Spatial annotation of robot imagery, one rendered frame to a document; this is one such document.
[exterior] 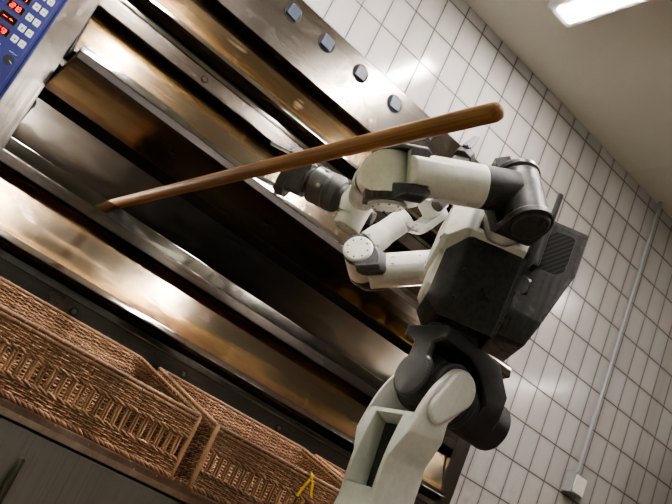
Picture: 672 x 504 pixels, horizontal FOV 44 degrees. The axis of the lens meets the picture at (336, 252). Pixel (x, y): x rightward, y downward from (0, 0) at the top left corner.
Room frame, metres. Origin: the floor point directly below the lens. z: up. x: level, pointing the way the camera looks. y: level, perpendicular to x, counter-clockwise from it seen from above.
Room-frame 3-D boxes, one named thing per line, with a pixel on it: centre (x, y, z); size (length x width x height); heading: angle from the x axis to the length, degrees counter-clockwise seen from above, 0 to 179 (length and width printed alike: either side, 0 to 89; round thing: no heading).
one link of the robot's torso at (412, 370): (1.75, -0.36, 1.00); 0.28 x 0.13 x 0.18; 122
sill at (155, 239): (2.49, 0.12, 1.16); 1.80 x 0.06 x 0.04; 121
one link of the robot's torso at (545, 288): (1.71, -0.35, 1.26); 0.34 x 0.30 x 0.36; 177
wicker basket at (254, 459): (2.24, -0.04, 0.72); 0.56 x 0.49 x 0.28; 120
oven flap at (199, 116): (2.47, 0.10, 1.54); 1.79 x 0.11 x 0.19; 121
